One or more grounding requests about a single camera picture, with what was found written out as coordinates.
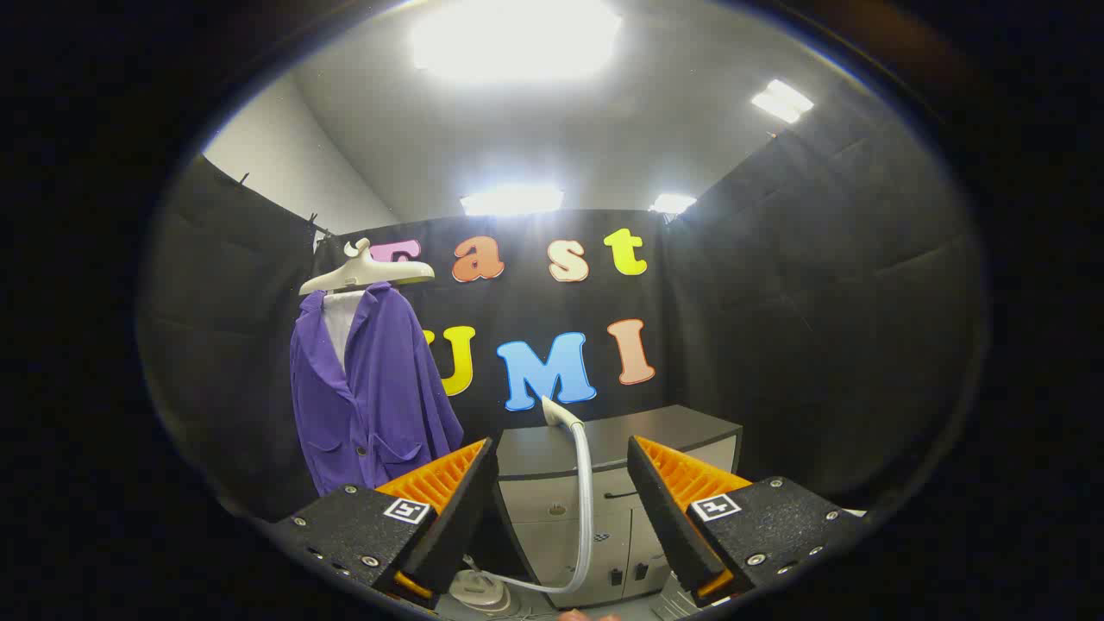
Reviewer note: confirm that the large ceiling light panel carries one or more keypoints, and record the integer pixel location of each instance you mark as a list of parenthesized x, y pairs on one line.
[(517, 39)]

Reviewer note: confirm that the white garment steamer base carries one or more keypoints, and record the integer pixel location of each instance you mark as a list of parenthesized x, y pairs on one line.
[(479, 593)]

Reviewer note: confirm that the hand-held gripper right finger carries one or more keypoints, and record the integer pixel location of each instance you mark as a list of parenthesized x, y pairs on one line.
[(668, 517)]

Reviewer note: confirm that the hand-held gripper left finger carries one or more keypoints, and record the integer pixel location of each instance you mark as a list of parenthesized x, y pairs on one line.
[(461, 526)]

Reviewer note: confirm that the grey cabinet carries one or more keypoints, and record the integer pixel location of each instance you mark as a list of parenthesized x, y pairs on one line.
[(604, 440)]

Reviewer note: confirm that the cream plastic clothes hanger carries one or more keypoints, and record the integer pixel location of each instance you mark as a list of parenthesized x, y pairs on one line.
[(371, 274)]

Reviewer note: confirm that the purple ribbed jacket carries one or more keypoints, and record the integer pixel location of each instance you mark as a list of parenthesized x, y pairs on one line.
[(379, 388)]

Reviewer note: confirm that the white fabric panel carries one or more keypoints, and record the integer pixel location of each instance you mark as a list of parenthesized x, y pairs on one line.
[(341, 323)]

